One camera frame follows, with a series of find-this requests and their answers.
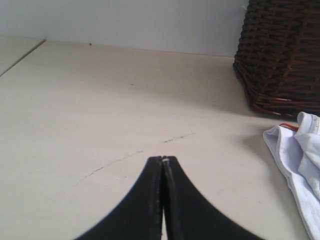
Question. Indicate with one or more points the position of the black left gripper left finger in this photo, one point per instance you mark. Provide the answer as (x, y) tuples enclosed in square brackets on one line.
[(139, 215)]

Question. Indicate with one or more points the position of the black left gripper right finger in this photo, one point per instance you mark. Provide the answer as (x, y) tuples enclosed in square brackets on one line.
[(188, 214)]

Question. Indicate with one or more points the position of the white t-shirt with red print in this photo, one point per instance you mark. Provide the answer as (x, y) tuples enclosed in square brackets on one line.
[(296, 152)]

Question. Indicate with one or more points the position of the dark red wicker basket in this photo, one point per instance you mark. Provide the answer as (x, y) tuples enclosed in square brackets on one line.
[(278, 57)]

